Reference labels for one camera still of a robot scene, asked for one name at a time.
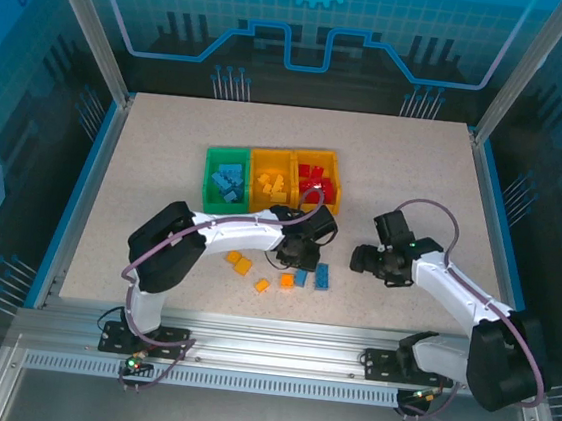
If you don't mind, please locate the yellow plastic bin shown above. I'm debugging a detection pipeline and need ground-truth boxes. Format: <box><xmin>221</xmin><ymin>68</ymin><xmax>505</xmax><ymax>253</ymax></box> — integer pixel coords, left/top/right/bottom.
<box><xmin>285</xmin><ymin>144</ymin><xmax>348</xmax><ymax>216</ymax></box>
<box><xmin>244</xmin><ymin>145</ymin><xmax>301</xmax><ymax>213</ymax></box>

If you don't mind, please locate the green plastic bin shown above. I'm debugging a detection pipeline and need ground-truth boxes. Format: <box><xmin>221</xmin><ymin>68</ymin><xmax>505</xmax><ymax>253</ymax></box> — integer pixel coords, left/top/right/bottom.
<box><xmin>199</xmin><ymin>143</ymin><xmax>256</xmax><ymax>218</ymax></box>

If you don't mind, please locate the small led circuit board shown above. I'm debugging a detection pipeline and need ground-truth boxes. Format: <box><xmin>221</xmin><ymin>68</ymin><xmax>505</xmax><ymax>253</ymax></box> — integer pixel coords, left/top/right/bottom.
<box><xmin>408</xmin><ymin>384</ymin><xmax>446</xmax><ymax>409</ymax></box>
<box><xmin>122</xmin><ymin>349</ymin><xmax>155</xmax><ymax>378</ymax></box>

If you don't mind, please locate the slotted aluminium strip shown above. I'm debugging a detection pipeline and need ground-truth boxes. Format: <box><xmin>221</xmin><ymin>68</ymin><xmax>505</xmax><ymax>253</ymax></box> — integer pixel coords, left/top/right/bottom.
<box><xmin>21</xmin><ymin>349</ymin><xmax>402</xmax><ymax>410</ymax></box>

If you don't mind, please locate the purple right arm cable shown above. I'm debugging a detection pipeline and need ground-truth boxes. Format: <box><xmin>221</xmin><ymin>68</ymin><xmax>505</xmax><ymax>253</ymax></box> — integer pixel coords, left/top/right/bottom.
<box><xmin>374</xmin><ymin>196</ymin><xmax>562</xmax><ymax>421</ymax></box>

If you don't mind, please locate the aluminium front rail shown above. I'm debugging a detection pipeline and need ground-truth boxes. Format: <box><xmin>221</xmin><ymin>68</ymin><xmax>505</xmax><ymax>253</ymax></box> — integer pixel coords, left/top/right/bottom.
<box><xmin>9</xmin><ymin>290</ymin><xmax>549</xmax><ymax>408</ymax></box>

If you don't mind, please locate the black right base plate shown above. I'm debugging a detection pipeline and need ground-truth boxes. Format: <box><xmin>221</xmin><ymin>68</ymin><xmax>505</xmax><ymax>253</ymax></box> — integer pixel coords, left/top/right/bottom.
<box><xmin>360</xmin><ymin>346</ymin><xmax>458</xmax><ymax>391</ymax></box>

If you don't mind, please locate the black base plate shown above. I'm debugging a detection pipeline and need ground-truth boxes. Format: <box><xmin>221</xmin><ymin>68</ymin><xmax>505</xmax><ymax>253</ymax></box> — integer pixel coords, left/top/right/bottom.
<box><xmin>360</xmin><ymin>346</ymin><xmax>458</xmax><ymax>391</ymax></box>
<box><xmin>96</xmin><ymin>318</ymin><xmax>193</xmax><ymax>363</ymax></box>

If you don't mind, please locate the blue edged side rail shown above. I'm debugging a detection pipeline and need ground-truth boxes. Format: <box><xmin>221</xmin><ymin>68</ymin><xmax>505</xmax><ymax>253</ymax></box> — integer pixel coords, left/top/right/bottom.
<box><xmin>449</xmin><ymin>132</ymin><xmax>561</xmax><ymax>363</ymax></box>
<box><xmin>22</xmin><ymin>87</ymin><xmax>136</xmax><ymax>318</ymax></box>

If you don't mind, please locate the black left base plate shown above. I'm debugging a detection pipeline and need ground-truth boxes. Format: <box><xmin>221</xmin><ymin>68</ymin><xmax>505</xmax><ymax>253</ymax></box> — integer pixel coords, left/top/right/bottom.
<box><xmin>96</xmin><ymin>318</ymin><xmax>193</xmax><ymax>363</ymax></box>

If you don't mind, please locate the aluminium frame post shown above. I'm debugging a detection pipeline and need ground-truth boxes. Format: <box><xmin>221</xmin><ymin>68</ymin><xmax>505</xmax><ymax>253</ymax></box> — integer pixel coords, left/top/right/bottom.
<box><xmin>26</xmin><ymin>0</ymin><xmax>146</xmax><ymax>109</ymax></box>
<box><xmin>471</xmin><ymin>0</ymin><xmax>562</xmax><ymax>154</ymax></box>

